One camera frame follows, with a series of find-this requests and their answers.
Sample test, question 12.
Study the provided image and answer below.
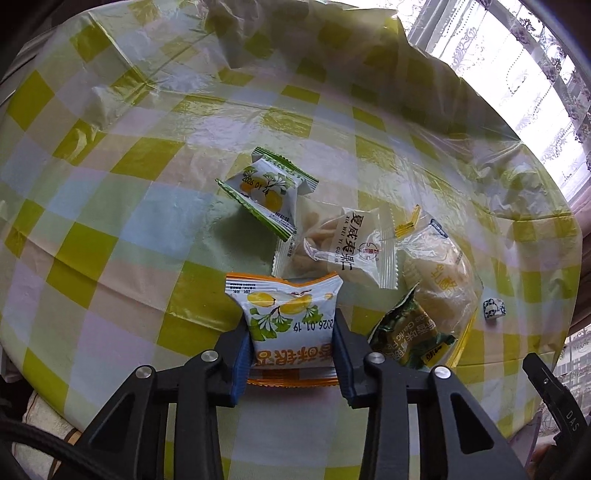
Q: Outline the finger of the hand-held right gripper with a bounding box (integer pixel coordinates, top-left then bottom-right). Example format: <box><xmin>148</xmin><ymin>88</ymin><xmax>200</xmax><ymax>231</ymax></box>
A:
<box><xmin>523</xmin><ymin>353</ymin><xmax>591</xmax><ymax>444</ymax></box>

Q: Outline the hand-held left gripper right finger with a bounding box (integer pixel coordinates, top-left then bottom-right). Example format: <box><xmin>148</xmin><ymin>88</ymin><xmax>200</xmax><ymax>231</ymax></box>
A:
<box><xmin>335</xmin><ymin>308</ymin><xmax>527</xmax><ymax>480</ymax></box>

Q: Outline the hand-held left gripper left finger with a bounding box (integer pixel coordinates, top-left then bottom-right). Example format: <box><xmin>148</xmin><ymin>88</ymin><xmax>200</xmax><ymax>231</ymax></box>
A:
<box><xmin>74</xmin><ymin>318</ymin><xmax>252</xmax><ymax>480</ymax></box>

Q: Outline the orange-edged white fruit-print packet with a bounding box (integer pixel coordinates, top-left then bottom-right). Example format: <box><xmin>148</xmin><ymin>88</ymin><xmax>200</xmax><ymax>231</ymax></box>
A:
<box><xmin>225</xmin><ymin>272</ymin><xmax>343</xmax><ymax>387</ymax></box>

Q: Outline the dark green snack packet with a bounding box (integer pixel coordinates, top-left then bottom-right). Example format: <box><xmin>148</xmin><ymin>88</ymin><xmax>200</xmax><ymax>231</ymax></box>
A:
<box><xmin>369</xmin><ymin>284</ymin><xmax>458</xmax><ymax>370</ymax></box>

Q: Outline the small blue white candy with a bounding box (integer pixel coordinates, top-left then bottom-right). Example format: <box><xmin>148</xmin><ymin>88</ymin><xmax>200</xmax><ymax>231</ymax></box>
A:
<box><xmin>481</xmin><ymin>298</ymin><xmax>507</xmax><ymax>322</ymax></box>

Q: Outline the white clear nut packet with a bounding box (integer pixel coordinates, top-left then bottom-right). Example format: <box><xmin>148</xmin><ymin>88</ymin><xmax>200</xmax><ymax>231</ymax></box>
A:
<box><xmin>271</xmin><ymin>198</ymin><xmax>399</xmax><ymax>290</ymax></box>

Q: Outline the clear bread packet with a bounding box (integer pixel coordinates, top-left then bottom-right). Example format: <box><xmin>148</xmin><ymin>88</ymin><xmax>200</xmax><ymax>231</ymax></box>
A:
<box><xmin>402</xmin><ymin>219</ymin><xmax>483</xmax><ymax>337</ymax></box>

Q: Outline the small yellow packet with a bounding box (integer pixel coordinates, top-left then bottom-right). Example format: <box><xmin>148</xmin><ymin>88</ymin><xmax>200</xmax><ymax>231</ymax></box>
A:
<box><xmin>394</xmin><ymin>204</ymin><xmax>422</xmax><ymax>238</ymax></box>

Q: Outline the checked plastic tablecloth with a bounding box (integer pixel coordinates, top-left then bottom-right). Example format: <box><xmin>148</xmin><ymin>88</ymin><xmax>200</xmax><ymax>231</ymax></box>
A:
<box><xmin>0</xmin><ymin>0</ymin><xmax>585</xmax><ymax>480</ymax></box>

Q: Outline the green-edged white fruit-print packet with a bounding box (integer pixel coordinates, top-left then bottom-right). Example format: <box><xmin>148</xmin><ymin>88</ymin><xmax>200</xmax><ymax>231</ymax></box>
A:
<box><xmin>216</xmin><ymin>147</ymin><xmax>319</xmax><ymax>241</ymax></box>

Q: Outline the white lace curtain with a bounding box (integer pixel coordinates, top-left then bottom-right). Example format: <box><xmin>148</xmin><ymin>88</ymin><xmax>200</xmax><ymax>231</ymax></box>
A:
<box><xmin>406</xmin><ymin>0</ymin><xmax>591</xmax><ymax>204</ymax></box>

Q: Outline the black cable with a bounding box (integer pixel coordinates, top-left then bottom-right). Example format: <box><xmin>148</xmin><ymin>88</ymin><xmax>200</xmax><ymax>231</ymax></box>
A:
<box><xmin>0</xmin><ymin>415</ymin><xmax>88</xmax><ymax>480</ymax></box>

